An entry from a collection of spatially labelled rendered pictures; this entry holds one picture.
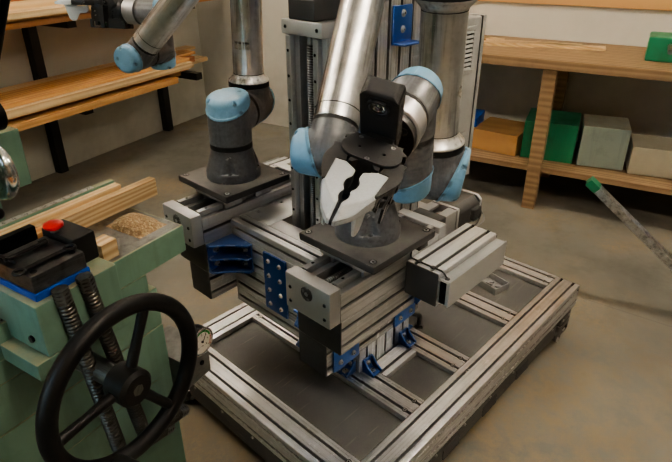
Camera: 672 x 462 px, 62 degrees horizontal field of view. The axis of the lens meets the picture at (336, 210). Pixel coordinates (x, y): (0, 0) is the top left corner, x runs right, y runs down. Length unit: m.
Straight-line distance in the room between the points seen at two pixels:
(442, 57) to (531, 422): 1.34
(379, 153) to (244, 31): 1.00
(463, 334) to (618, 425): 0.56
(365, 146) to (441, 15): 0.45
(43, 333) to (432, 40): 0.79
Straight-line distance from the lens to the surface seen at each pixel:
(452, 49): 1.06
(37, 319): 0.91
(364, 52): 0.94
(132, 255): 1.11
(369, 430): 1.65
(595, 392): 2.23
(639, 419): 2.20
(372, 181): 0.60
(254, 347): 1.91
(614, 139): 3.42
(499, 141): 3.48
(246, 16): 1.58
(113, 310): 0.86
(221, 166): 1.54
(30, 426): 1.12
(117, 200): 1.26
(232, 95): 1.53
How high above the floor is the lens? 1.43
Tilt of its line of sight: 26 degrees down
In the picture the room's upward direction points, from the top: straight up
